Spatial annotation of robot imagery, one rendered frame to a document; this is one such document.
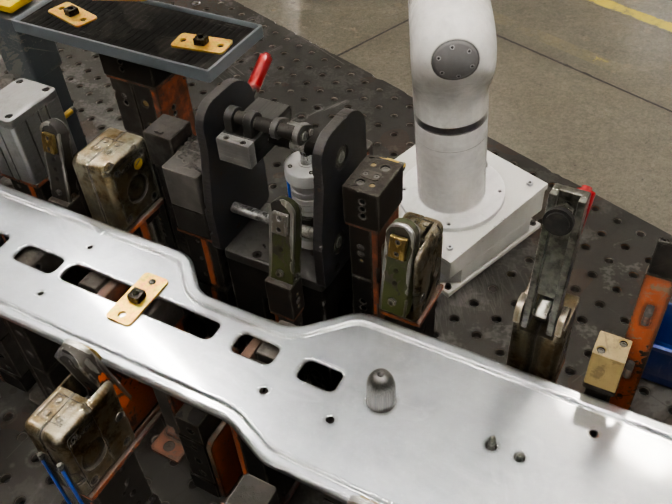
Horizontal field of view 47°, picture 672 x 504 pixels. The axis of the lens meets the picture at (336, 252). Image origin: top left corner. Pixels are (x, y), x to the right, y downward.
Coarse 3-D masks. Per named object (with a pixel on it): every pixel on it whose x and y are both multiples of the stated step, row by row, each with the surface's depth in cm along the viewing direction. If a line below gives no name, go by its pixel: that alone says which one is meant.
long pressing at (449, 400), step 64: (0, 192) 113; (0, 256) 104; (64, 256) 103; (128, 256) 102; (64, 320) 95; (256, 320) 93; (384, 320) 92; (192, 384) 87; (256, 384) 86; (448, 384) 85; (512, 384) 84; (256, 448) 81; (320, 448) 80; (384, 448) 80; (448, 448) 79; (512, 448) 79; (576, 448) 78; (640, 448) 78
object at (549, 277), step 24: (552, 192) 74; (576, 192) 74; (552, 216) 72; (576, 216) 74; (552, 240) 78; (576, 240) 75; (552, 264) 79; (528, 288) 81; (552, 288) 81; (528, 312) 83; (552, 312) 81
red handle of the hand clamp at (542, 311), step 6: (582, 186) 85; (588, 186) 85; (594, 192) 84; (588, 210) 84; (540, 294) 83; (540, 300) 83; (546, 300) 83; (552, 300) 83; (534, 306) 84; (540, 306) 83; (546, 306) 83; (534, 312) 83; (540, 312) 83; (546, 312) 83; (540, 318) 83; (546, 318) 83
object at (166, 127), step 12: (156, 120) 108; (168, 120) 107; (180, 120) 107; (144, 132) 106; (156, 132) 105; (168, 132) 105; (180, 132) 106; (156, 144) 106; (168, 144) 105; (180, 144) 107; (156, 156) 108; (168, 156) 107; (168, 192) 113; (168, 204) 115; (180, 240) 120
